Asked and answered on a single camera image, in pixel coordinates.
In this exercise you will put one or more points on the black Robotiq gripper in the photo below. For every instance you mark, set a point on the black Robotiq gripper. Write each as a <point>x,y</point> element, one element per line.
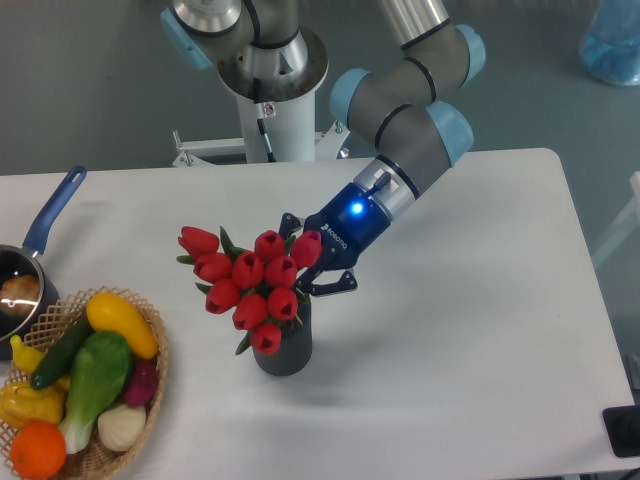
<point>348,224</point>

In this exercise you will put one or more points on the red tulip bouquet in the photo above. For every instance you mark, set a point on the red tulip bouquet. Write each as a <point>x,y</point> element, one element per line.
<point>257,285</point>

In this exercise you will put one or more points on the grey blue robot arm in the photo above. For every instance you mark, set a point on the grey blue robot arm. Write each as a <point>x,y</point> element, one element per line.
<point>273,66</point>

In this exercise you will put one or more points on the dark grey ribbed vase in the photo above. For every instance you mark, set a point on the dark grey ribbed vase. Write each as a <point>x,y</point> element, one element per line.
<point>296,346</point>

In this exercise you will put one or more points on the purple sweet potato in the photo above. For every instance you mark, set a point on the purple sweet potato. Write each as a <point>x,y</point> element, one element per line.
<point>142,385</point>

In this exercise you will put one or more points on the yellow squash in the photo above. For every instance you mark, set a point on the yellow squash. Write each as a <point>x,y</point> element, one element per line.
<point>107,311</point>

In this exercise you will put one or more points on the green bok choy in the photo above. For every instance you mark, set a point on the green bok choy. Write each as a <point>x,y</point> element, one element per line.
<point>98,374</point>

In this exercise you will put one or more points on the white garlic bulb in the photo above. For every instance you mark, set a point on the white garlic bulb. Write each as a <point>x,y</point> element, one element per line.
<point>120,427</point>

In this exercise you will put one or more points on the dark green cucumber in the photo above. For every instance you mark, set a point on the dark green cucumber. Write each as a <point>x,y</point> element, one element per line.
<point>58,360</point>

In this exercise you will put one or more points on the fried food piece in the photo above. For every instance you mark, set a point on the fried food piece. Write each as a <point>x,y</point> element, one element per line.
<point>20,295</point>

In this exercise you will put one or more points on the woven wicker basket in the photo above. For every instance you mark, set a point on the woven wicker basket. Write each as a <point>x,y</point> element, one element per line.
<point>96,461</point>

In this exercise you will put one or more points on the orange fruit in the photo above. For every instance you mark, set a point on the orange fruit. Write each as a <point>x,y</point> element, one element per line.
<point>38,451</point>

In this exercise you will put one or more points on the black device at edge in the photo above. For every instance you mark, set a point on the black device at edge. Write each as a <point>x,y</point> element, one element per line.
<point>622,426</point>

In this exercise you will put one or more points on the blue transparent water bottle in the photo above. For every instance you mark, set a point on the blue transparent water bottle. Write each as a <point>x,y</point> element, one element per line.
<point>609,50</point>

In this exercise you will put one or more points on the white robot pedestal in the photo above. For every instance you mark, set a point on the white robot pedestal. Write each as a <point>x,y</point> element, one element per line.
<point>270,132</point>

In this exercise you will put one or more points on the blue handled saucepan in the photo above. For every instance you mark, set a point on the blue handled saucepan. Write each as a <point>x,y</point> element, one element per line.
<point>24,260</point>

